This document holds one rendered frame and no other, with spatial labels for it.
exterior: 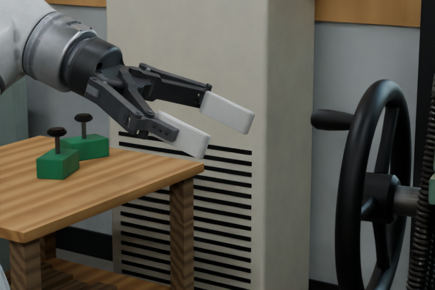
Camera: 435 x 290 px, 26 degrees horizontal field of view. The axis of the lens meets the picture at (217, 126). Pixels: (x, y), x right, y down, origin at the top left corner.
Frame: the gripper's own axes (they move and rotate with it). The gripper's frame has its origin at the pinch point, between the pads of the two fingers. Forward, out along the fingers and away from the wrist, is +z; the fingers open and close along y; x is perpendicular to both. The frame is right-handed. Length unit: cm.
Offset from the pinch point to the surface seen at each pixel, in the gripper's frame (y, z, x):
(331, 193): 152, -10, 60
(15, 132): 148, -113, 88
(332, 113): 2.6, 11.1, -7.1
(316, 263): 153, -7, 83
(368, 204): 2.3, 19.1, 0.9
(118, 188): 83, -45, 56
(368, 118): 0.1, 15.6, -9.1
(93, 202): 72, -45, 56
